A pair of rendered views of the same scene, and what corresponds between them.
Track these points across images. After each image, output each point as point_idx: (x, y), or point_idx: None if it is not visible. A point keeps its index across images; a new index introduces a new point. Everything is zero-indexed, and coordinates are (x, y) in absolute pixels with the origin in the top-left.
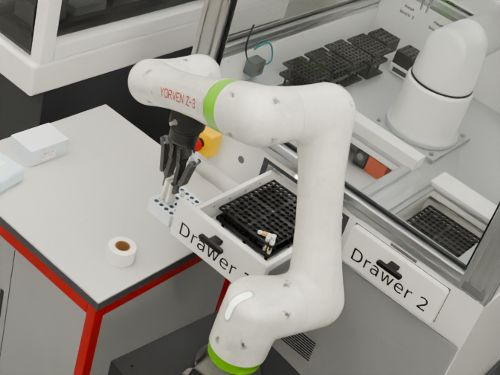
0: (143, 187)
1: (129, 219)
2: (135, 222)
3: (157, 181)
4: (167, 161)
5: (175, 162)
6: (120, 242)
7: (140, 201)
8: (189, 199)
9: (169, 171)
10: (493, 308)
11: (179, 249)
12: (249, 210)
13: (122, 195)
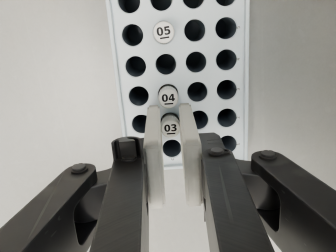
0: (25, 89)
1: (149, 223)
2: (167, 216)
3: (7, 16)
4: (68, 236)
5: (143, 244)
6: None
7: (86, 145)
8: (195, 15)
9: (147, 227)
10: None
11: (329, 173)
12: None
13: (39, 178)
